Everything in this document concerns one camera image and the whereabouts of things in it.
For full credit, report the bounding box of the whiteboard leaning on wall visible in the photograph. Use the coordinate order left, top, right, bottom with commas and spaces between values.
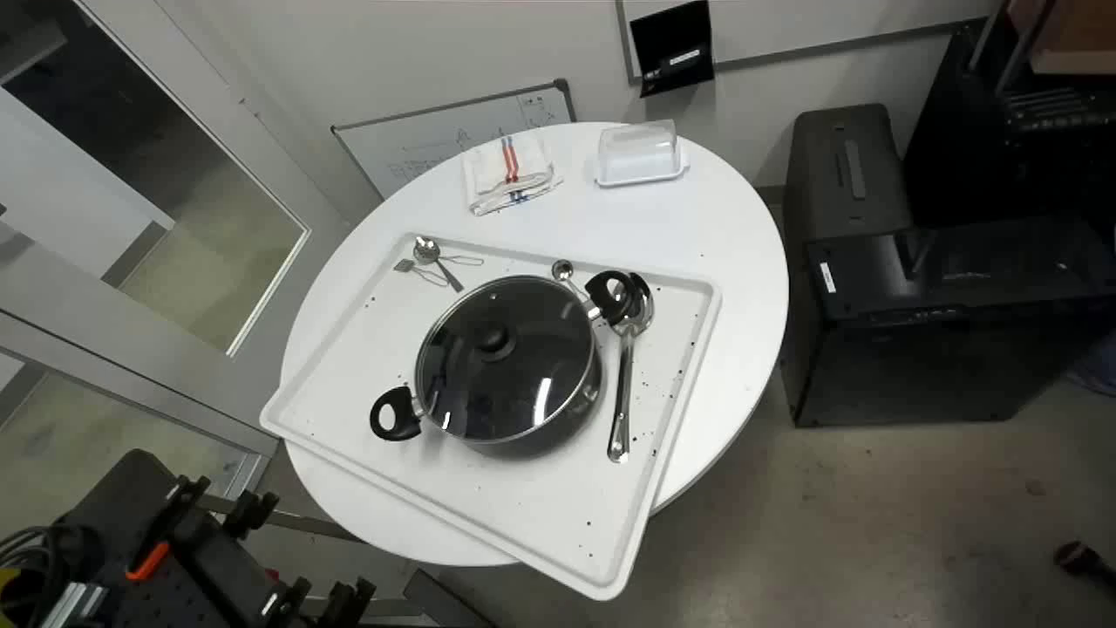
334, 81, 576, 195

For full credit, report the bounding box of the small steel spoon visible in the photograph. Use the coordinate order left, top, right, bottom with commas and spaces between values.
411, 238, 464, 294

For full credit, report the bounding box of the black cabinet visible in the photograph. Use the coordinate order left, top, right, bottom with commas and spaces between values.
783, 105, 1112, 429

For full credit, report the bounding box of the glass pot lid black knob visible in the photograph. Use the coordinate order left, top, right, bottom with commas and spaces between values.
411, 275, 600, 443

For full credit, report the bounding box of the black cooking pot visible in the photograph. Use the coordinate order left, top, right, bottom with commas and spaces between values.
369, 270, 633, 450

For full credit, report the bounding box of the clear plastic butter dish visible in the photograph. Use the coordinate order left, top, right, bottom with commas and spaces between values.
592, 123, 689, 187

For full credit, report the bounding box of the white plastic tray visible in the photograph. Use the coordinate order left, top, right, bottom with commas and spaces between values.
262, 241, 717, 600

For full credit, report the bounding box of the white round table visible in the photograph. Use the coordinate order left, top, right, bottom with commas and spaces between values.
278, 118, 791, 571

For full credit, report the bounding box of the black wall-mounted holder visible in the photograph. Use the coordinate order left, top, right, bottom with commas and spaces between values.
630, 0, 716, 95

